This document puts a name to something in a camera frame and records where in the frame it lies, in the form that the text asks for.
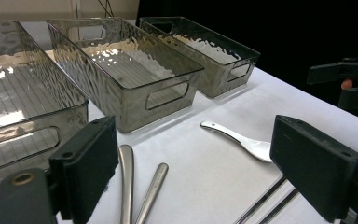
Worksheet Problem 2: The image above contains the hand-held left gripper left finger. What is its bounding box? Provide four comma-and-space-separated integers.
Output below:
48, 115, 119, 224

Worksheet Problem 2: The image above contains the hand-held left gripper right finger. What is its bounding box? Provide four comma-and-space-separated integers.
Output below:
269, 115, 358, 224

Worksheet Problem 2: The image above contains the white ceramic spoon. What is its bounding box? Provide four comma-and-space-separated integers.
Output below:
200, 120, 273, 163

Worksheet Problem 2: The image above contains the smoky clear plastic bin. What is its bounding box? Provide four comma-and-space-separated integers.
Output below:
46, 17, 205, 134
138, 16, 261, 99
0, 21, 90, 200

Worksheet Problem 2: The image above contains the metal fork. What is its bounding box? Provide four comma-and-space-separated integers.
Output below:
134, 162, 170, 224

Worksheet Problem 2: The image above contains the white table cover sheet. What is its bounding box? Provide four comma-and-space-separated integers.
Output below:
0, 66, 358, 224

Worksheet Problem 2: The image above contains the black cable bundle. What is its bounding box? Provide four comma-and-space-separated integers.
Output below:
96, 0, 117, 19

